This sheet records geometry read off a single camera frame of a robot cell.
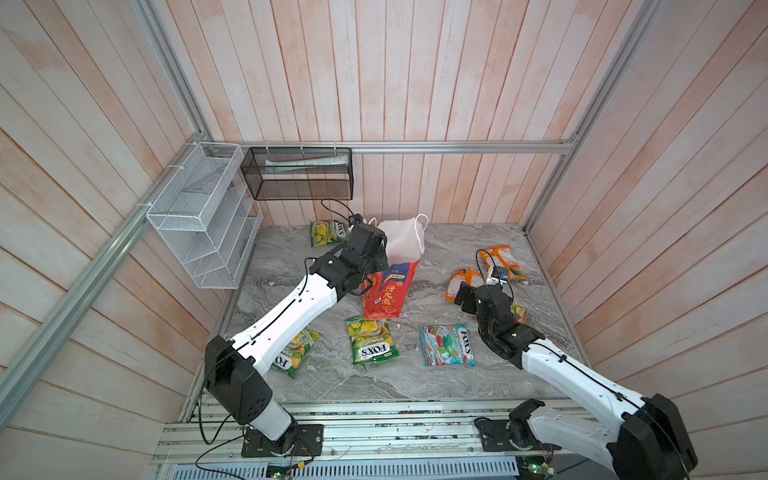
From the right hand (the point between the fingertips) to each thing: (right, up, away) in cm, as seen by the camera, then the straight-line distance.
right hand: (474, 286), depth 84 cm
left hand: (-28, +8, -5) cm, 29 cm away
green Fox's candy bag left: (-53, -21, 0) cm, 57 cm away
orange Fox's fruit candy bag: (+5, +1, +19) cm, 20 cm away
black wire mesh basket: (-56, +38, +21) cm, 71 cm away
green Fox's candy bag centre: (-29, -17, +4) cm, 34 cm away
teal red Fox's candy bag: (-7, -18, +3) cm, 19 cm away
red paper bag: (-26, -2, 0) cm, 26 cm away
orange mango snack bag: (+20, +9, +26) cm, 34 cm away
